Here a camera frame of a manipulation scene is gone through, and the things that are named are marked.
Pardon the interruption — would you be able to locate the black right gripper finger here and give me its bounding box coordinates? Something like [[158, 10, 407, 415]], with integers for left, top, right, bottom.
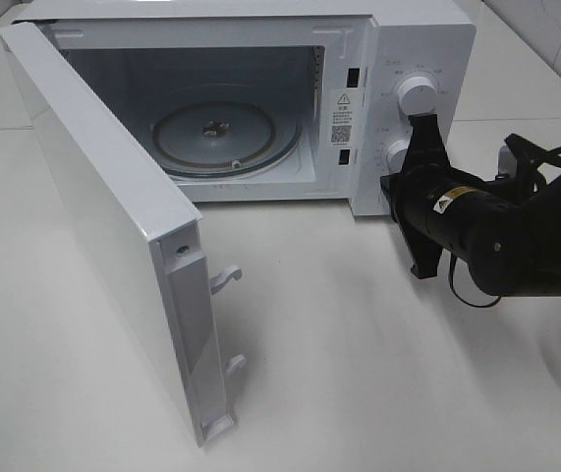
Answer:
[[400, 223, 443, 279], [402, 114, 450, 170]]

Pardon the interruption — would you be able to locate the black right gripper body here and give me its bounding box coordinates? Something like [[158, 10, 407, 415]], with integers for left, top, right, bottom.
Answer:
[[381, 165, 501, 256]]

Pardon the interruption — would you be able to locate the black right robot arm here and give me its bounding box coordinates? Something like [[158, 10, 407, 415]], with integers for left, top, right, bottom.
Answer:
[[380, 114, 561, 299]]

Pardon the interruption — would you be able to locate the lower white microwave knob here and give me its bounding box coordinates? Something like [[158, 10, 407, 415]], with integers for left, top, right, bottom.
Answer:
[[386, 140, 410, 174]]

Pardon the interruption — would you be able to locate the white microwave knob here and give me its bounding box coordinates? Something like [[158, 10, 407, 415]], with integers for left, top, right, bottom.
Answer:
[[386, 140, 410, 174], [396, 75, 438, 116]]

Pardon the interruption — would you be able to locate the upper white microwave knob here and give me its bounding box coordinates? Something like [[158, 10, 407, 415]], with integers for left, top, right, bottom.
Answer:
[[396, 75, 438, 116]]

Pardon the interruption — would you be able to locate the white microwave oven body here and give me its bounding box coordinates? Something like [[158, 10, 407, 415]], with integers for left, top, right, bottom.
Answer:
[[9, 1, 476, 216]]

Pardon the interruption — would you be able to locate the glass microwave turntable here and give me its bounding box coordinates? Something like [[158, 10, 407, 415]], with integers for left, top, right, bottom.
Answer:
[[151, 100, 302, 179]]

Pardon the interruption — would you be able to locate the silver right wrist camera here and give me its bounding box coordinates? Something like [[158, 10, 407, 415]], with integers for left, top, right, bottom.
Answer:
[[495, 146, 518, 180]]

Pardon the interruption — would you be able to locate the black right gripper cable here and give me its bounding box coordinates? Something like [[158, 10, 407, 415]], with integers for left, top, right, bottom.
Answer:
[[445, 133, 561, 310]]

